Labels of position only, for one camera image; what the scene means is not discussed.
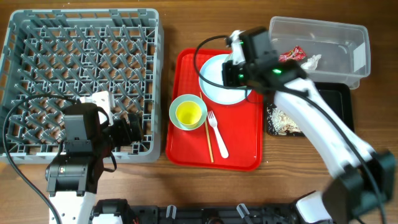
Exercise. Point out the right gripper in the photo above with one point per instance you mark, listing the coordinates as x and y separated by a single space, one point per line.
229 70

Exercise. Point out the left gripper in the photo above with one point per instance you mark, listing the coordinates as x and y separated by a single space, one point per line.
136 126

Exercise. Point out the yellow plastic cup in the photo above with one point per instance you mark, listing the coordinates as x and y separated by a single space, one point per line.
188 114

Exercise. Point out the food scraps pile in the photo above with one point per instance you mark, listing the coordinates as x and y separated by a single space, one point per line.
279 124

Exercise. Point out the red snack wrapper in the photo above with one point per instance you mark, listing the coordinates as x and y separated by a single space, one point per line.
297 54

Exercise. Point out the white napkin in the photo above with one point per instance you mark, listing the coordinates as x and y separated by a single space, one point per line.
311 63

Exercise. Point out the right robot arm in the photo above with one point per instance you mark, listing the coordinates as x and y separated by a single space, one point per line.
363 179

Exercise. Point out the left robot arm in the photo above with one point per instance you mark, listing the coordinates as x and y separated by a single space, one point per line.
72 177

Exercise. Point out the grey dishwasher rack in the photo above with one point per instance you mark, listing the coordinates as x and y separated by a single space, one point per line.
51 57

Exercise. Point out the light blue plate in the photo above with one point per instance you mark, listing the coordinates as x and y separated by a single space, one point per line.
212 71

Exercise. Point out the red plastic tray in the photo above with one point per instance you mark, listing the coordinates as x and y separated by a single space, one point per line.
240 124

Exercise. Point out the white plastic fork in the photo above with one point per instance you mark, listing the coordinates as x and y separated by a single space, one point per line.
214 124

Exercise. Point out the light green left bowl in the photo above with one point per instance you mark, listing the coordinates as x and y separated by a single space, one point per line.
180 99

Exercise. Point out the wooden chopstick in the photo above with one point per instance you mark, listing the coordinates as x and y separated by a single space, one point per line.
208 137

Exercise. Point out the black plastic tray bin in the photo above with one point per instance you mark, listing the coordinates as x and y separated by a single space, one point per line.
338 98

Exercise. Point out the clear plastic bin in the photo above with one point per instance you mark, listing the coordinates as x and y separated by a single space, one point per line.
344 48

